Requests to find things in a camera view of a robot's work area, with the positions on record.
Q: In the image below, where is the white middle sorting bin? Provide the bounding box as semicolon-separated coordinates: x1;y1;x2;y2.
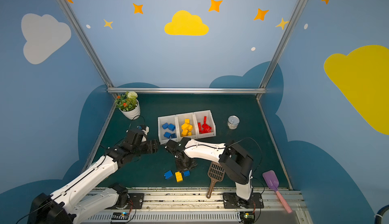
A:
177;112;197;140

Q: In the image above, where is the right circuit board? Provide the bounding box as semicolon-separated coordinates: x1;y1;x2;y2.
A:
239;212;255;224

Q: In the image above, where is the white flower pot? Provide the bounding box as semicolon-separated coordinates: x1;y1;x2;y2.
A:
120;100;141;120

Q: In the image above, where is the white sorting bin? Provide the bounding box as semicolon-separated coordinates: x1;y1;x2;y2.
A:
177;112;197;140
193;110;216;139
158;115;178;145

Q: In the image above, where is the circuit board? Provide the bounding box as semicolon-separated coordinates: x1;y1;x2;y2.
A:
110;212;130;223
239;212;255;224

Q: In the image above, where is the yellow flat lego brick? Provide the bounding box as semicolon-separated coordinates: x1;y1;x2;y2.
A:
175;171;183;183

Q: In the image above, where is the brown slotted scoop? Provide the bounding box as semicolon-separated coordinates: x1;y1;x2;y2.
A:
206;161;225;199

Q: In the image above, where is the blue small lego brick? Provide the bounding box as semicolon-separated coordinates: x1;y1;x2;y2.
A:
162;123;169;130

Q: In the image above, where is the white right sorting bin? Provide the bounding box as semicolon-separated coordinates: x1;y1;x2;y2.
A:
193;110;216;139

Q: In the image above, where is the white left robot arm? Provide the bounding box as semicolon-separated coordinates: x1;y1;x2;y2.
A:
27;124;160;224

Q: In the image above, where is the aluminium back frame bar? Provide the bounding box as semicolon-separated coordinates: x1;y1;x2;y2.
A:
107;87;266;94

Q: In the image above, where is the purple pink spatula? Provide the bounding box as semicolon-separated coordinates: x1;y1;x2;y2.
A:
262;170;293;213

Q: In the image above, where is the red tall lego brick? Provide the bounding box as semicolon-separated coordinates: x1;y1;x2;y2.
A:
202;124;212;134

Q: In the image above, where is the aluminium frame post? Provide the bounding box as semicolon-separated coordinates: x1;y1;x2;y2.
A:
56;0;114;89
256;0;308;103

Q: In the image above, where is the white left sorting bin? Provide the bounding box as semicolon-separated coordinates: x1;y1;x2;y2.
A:
158;115;178;145

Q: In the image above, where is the aluminium right frame post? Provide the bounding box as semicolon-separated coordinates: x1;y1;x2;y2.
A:
256;0;308;103

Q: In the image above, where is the aluminium left frame post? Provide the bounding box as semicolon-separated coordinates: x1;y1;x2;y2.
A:
56;0;114;89

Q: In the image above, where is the left circuit board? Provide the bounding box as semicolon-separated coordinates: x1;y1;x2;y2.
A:
110;212;130;223

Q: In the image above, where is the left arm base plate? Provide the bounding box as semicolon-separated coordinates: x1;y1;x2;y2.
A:
120;193;144;209

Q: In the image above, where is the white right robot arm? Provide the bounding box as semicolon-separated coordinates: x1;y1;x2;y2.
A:
165;138;254;201

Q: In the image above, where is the green plant with flowers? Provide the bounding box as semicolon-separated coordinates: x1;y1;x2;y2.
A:
114;91;139;112

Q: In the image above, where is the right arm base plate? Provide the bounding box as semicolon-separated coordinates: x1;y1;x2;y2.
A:
222;193;264;209

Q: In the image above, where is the yellow large lego brick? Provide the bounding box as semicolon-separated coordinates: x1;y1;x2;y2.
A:
181;123;189;131

